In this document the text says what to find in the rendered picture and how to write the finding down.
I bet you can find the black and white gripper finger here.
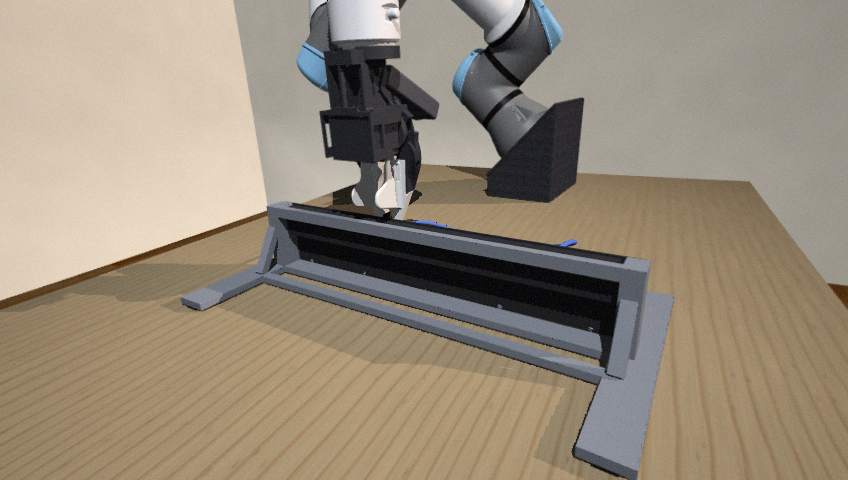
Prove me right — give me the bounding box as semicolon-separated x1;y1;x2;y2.
351;162;391;218
375;131;421;220

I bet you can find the grey network port rack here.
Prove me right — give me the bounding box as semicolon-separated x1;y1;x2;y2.
181;201;675;480

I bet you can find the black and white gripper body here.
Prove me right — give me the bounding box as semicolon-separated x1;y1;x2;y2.
319;45;414;163

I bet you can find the blue network cable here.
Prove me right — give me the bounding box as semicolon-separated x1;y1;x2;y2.
410;220;577;247

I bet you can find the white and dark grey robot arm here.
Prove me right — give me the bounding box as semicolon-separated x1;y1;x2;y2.
297;0;563;158

